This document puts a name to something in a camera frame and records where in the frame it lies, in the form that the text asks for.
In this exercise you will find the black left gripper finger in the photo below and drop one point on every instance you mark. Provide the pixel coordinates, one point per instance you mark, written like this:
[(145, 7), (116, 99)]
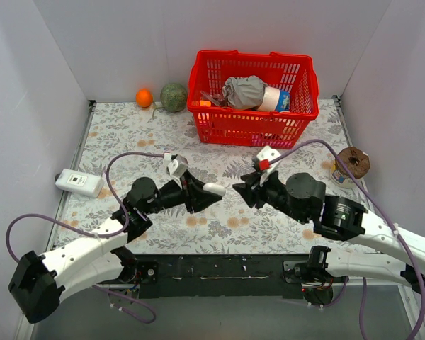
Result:
[(194, 185), (200, 202)]

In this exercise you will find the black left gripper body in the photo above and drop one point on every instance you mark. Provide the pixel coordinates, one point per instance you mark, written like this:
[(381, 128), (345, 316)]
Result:
[(188, 193)]

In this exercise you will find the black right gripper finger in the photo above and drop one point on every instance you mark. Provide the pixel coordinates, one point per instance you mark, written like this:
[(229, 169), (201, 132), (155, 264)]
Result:
[(249, 196), (251, 178)]

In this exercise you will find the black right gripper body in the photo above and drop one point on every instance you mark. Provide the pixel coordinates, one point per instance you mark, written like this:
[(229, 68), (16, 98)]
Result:
[(256, 191)]

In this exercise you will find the white earbud charging case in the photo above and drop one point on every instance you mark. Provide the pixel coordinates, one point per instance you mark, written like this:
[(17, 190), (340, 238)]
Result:
[(214, 188)]

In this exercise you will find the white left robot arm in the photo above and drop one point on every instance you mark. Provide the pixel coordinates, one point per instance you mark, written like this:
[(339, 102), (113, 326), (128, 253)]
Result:
[(41, 282)]

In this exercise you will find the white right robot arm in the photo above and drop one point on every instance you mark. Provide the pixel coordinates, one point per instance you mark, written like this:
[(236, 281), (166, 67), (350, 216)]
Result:
[(399, 255)]

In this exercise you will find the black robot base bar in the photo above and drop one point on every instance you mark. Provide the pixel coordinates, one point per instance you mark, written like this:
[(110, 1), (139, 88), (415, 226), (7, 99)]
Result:
[(230, 275)]

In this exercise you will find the orange item in basket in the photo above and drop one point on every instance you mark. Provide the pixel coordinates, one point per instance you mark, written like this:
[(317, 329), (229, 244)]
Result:
[(203, 103)]

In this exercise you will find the pink blue cup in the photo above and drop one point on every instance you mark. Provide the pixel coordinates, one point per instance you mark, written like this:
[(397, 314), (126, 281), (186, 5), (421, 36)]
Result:
[(275, 100)]

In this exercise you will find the grey crumpled bag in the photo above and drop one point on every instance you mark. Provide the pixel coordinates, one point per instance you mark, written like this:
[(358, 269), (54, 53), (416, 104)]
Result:
[(243, 93)]

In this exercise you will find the green melon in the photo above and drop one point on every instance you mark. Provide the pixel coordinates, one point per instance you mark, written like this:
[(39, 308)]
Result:
[(173, 97)]

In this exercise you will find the jar with brown lid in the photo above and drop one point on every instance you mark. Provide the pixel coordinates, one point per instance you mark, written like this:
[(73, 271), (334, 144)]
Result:
[(357, 162)]

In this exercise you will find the orange fruit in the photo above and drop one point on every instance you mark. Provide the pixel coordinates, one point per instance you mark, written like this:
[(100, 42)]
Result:
[(144, 98)]

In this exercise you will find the white rectangular device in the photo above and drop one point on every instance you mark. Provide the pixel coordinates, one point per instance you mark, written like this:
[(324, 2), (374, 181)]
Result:
[(79, 183)]

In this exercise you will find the red plastic shopping basket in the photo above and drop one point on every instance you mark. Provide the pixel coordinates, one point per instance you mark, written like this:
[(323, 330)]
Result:
[(221, 124)]

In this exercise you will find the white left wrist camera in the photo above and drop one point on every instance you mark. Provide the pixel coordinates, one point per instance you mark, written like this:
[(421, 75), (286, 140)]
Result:
[(175, 166)]

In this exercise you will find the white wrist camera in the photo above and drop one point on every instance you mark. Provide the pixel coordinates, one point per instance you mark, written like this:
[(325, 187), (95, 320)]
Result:
[(175, 166), (263, 163)]

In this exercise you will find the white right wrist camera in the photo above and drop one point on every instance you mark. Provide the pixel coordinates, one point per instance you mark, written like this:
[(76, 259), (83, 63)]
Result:
[(263, 163)]

